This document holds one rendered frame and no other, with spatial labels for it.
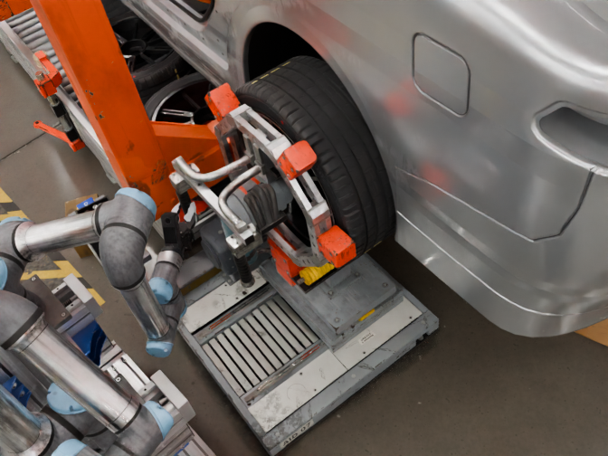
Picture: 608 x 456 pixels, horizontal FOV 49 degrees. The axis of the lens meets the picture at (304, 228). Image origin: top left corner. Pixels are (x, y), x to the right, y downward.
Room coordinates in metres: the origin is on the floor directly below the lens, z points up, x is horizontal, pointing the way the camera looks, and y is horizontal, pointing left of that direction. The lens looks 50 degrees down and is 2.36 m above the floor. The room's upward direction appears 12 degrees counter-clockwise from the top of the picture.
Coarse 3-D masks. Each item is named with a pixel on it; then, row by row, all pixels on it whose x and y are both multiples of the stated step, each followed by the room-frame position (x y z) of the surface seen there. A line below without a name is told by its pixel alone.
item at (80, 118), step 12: (0, 24) 3.69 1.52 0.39; (0, 36) 3.85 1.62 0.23; (12, 36) 3.54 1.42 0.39; (24, 48) 3.38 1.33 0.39; (24, 60) 3.32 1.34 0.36; (60, 96) 2.87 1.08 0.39; (72, 108) 2.75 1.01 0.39; (72, 120) 2.76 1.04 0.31; (84, 120) 2.63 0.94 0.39; (84, 132) 2.64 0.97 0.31; (96, 144) 2.50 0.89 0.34
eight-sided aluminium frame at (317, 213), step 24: (240, 120) 1.50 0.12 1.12; (264, 120) 1.48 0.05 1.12; (240, 144) 1.68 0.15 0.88; (264, 144) 1.38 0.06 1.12; (288, 144) 1.37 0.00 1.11; (240, 168) 1.68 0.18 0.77; (312, 192) 1.27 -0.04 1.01; (312, 216) 1.22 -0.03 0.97; (288, 240) 1.47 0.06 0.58; (312, 240) 1.23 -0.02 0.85; (312, 264) 1.26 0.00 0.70
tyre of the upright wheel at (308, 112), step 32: (288, 64) 1.68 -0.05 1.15; (320, 64) 1.61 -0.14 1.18; (256, 96) 1.56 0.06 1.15; (288, 96) 1.50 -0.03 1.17; (320, 96) 1.48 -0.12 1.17; (288, 128) 1.42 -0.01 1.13; (320, 128) 1.38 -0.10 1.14; (352, 128) 1.39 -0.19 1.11; (320, 160) 1.30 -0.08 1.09; (352, 160) 1.31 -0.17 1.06; (352, 192) 1.25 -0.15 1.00; (384, 192) 1.28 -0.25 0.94; (288, 224) 1.54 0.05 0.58; (352, 224) 1.21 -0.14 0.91; (384, 224) 1.26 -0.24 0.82
